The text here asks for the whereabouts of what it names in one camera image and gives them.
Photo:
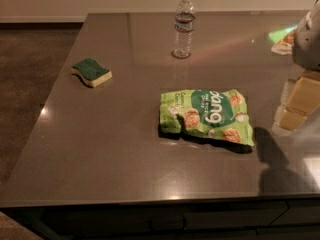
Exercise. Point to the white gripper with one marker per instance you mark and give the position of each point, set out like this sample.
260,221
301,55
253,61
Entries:
308,44

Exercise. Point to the green rice chip bag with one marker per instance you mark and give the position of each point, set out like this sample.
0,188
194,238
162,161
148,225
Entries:
206,114

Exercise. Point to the green and yellow sponge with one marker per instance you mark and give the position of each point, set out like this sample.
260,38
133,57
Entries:
91,72

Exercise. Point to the dark cabinet drawer front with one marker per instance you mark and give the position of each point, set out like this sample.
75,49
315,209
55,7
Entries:
241,220

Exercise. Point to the clear plastic water bottle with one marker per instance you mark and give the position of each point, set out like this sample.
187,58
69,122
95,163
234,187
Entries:
184,26

